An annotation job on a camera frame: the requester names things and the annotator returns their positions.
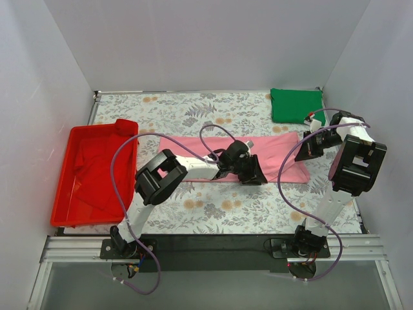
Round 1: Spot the pink t shirt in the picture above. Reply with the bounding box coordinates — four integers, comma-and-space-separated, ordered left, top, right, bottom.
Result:
159, 132, 310, 183

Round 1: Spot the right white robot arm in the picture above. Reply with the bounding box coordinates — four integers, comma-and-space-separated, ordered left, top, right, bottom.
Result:
292, 111, 387, 257

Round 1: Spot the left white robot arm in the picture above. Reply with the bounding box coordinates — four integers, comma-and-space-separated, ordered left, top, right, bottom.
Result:
110, 139, 268, 258

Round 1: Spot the folded green t shirt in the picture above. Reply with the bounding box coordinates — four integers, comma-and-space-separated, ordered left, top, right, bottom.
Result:
270, 88, 323, 124

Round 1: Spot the floral tablecloth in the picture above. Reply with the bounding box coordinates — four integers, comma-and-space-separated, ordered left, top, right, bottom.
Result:
93, 90, 368, 235

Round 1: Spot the red t shirt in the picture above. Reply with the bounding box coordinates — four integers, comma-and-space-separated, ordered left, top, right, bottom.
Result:
74, 119, 138, 218

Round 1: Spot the red plastic tray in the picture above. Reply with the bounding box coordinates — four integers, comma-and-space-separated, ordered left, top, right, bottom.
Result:
50, 119, 139, 227

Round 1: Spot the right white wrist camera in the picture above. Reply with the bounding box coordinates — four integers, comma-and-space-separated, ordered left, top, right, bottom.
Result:
304, 112, 323, 133

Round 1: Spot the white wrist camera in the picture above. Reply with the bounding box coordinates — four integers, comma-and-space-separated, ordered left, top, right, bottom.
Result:
244, 141, 254, 152
304, 112, 323, 133

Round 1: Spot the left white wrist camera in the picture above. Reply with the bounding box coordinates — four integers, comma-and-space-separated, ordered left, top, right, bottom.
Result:
244, 141, 254, 152

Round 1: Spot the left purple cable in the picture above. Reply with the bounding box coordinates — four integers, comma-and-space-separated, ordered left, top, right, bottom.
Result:
110, 123, 239, 295

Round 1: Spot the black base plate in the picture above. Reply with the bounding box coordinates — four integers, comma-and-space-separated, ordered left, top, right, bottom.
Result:
100, 234, 330, 278

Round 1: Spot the aluminium frame rail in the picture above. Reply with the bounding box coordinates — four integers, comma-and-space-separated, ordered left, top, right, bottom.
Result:
27, 234, 403, 309

